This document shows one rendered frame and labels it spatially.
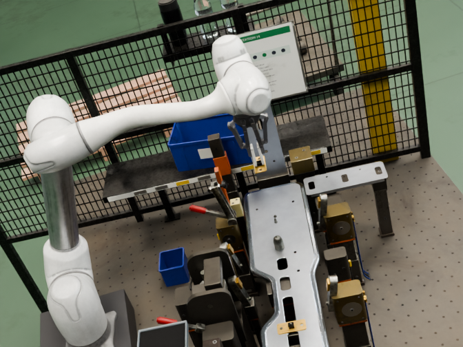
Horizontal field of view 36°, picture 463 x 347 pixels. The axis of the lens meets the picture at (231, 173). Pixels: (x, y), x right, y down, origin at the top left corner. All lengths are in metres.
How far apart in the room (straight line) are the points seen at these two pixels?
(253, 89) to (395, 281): 1.01
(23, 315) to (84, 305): 1.73
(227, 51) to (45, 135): 0.57
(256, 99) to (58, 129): 0.58
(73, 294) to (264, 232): 0.66
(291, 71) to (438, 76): 2.33
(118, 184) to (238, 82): 1.05
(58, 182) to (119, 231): 0.88
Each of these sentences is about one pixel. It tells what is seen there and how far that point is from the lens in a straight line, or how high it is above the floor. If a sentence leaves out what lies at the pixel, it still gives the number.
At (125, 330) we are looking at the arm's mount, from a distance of 2.54.
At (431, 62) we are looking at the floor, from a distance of 5.08.
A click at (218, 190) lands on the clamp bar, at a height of 1.20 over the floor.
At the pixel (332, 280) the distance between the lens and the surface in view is 2.04.
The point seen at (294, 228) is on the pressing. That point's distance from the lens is 2.37.
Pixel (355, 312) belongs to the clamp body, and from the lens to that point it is 2.12.
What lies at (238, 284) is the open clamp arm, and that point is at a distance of 2.12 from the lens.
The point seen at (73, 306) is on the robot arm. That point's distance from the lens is 2.35.
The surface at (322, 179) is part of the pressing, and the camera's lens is 2.54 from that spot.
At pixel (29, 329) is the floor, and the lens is 3.98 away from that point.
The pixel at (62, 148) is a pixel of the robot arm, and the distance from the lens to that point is 2.02.
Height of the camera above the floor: 2.57
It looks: 36 degrees down
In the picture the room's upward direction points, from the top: 17 degrees counter-clockwise
